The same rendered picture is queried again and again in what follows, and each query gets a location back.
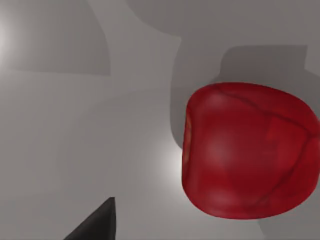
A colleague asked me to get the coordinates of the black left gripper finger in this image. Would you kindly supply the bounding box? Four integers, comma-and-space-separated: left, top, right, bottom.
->
62, 196, 117, 240

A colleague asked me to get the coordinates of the red apple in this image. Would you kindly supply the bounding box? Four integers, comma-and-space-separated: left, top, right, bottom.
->
181, 81, 320, 220

